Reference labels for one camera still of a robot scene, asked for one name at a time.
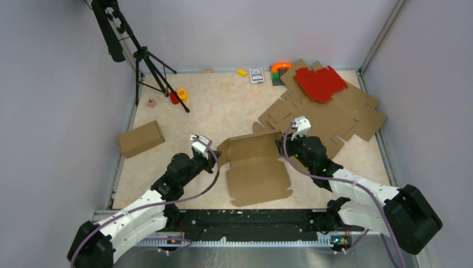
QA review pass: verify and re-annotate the playing card deck box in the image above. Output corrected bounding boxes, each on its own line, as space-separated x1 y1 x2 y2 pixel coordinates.
249 68 264 84

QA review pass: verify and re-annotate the stack of brown cardboard blanks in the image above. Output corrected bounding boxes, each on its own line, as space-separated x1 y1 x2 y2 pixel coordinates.
252 59 388 158

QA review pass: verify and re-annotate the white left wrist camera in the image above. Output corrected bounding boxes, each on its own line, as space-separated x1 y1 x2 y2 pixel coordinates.
190 135 213 157

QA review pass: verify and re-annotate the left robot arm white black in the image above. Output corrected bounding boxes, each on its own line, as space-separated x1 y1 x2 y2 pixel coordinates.
67 150 221 267

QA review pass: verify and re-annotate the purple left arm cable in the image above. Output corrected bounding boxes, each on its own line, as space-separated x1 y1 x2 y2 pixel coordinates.
69 137 221 268

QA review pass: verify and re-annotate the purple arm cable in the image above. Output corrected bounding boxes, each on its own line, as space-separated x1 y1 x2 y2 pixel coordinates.
69 137 221 268
282 122 407 268

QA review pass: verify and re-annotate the black camera tripod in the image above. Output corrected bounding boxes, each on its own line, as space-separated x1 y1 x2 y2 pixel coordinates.
90 0 191 114

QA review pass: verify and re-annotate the red flat cardboard blank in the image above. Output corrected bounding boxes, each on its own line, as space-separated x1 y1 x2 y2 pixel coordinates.
294 66 348 103

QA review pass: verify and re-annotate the yellow small block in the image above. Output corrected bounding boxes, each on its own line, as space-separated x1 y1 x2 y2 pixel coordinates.
237 69 248 77

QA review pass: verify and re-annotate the orange green toy block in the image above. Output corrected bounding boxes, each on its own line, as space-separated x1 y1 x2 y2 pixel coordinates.
271 62 292 86

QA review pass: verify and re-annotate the red yellow toy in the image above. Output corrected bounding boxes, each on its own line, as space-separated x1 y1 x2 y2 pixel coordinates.
169 88 188 105

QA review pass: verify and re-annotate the brown cardboard box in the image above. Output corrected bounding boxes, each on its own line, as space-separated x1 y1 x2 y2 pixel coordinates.
217 130 293 207
117 121 165 159

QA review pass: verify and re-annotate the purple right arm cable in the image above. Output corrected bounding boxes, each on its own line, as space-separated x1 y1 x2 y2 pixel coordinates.
282 122 407 268

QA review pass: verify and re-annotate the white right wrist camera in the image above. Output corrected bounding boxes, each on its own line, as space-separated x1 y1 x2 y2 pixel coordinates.
291 116 311 140

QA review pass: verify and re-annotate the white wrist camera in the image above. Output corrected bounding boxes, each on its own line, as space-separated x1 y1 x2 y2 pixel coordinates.
190 135 213 157
291 116 311 140

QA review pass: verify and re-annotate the folded brown cardboard box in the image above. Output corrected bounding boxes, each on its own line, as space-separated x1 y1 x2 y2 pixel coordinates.
117 121 165 159

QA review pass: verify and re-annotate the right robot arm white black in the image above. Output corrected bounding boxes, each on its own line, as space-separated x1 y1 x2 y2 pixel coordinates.
276 136 443 255

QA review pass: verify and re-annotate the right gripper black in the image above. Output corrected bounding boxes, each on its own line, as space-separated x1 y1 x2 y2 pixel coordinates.
275 129 315 172

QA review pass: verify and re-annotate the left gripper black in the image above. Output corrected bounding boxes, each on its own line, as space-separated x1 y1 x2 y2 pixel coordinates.
180 149 221 187

